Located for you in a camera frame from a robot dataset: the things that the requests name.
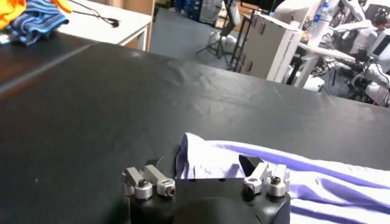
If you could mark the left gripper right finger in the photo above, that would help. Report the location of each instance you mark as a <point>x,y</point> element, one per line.
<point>265,179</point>

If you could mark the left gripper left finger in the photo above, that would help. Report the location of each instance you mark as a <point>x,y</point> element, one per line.
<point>155,179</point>

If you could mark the lavender t-shirt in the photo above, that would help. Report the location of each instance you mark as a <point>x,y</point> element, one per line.
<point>304,182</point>

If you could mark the white reclined robot arm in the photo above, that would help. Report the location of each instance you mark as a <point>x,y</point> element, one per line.
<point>376,85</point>

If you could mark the black table cover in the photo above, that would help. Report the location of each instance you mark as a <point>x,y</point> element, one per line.
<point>152,106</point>

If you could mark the tall white cardboard box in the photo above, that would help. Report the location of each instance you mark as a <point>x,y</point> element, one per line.
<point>268,45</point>

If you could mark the small white standing desk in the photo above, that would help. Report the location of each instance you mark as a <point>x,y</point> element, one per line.
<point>323,53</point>

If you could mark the small white dome base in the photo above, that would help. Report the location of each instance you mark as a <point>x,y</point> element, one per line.
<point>224,39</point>

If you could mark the black tripod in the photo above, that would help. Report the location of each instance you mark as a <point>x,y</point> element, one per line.
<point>222,39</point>

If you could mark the white table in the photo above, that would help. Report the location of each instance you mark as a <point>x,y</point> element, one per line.
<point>122,27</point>

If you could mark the blue capped water bottle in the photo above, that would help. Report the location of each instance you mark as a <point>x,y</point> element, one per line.
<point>322,12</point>

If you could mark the white humanoid robot black panel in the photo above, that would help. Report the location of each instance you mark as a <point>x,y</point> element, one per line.
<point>381,45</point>

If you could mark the blue striped garment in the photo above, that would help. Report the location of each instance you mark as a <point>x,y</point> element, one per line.
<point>36,21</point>

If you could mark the orange garment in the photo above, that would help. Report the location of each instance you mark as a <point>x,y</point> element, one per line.
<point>10,10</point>

